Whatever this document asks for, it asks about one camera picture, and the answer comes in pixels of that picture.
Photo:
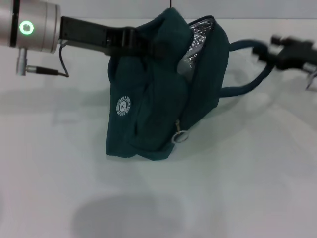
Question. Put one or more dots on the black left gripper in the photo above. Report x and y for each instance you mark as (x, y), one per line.
(94, 34)

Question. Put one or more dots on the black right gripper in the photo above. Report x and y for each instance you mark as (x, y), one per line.
(294, 55)

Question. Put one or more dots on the dark teal insulated bag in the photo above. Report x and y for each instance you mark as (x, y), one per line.
(153, 104)

